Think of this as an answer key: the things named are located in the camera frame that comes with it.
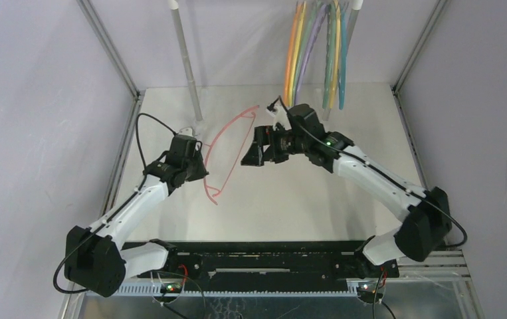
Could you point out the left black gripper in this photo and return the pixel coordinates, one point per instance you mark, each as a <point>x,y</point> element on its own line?
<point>199,174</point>

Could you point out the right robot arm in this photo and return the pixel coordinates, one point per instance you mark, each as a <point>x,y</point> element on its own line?
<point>423,213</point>

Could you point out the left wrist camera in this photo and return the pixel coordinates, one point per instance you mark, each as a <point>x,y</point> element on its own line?
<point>187,131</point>

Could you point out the orange plain hanger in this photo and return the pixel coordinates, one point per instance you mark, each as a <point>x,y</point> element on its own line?
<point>291,53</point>

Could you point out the green wavy hanger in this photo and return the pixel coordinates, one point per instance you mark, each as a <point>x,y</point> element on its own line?
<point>330,52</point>

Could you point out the purple wavy hanger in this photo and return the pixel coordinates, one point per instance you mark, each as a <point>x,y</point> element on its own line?
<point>321,12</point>

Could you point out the blue wavy hanger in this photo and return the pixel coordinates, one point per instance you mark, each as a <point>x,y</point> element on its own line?
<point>343,57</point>

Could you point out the left circuit board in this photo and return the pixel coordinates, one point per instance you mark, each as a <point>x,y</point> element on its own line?
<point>171,288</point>

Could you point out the yellow wavy hanger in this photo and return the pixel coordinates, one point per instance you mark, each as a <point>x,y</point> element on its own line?
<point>337,45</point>

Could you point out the circuit board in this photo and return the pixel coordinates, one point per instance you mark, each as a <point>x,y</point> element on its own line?
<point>171,288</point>
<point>368,289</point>

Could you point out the right circuit board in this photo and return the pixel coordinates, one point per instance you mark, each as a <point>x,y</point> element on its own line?
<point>368,289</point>

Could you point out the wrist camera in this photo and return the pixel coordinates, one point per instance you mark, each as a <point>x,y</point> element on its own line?
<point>278,113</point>
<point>187,131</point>

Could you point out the pink plain hanger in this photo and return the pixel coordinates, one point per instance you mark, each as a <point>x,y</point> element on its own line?
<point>224,152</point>

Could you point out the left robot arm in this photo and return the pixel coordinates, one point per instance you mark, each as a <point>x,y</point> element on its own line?
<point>95,256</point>

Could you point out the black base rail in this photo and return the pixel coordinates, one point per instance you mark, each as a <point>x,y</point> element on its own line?
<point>279,268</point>

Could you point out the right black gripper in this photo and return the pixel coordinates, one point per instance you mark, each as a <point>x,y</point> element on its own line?
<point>268,143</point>

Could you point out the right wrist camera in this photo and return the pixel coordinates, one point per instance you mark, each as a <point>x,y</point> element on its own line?
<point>278,113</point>

